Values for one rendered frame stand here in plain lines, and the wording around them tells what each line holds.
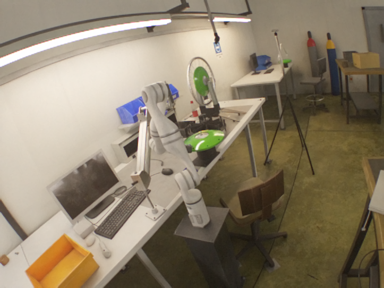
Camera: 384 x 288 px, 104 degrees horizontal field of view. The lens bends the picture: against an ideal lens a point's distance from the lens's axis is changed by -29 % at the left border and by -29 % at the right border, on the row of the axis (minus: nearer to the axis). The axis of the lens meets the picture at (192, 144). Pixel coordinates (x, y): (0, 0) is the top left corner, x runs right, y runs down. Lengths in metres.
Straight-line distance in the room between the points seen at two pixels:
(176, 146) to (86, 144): 1.16
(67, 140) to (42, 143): 0.22
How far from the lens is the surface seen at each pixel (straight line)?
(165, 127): 0.90
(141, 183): 1.09
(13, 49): 1.35
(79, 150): 1.90
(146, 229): 1.16
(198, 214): 1.06
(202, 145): 1.41
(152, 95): 0.90
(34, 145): 1.79
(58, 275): 1.30
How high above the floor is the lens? 1.66
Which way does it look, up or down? 24 degrees down
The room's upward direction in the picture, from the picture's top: 18 degrees counter-clockwise
